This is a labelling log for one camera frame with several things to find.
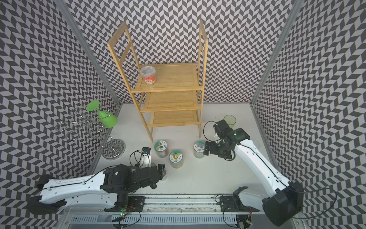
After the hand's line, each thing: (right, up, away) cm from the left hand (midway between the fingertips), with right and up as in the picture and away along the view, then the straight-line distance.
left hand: (156, 168), depth 70 cm
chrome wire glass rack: (-49, +21, +13) cm, 55 cm away
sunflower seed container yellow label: (+8, +2, +11) cm, 14 cm away
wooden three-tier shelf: (+3, +38, +11) cm, 40 cm away
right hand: (+29, +4, +4) cm, 29 cm away
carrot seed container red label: (-1, +7, +15) cm, 17 cm away
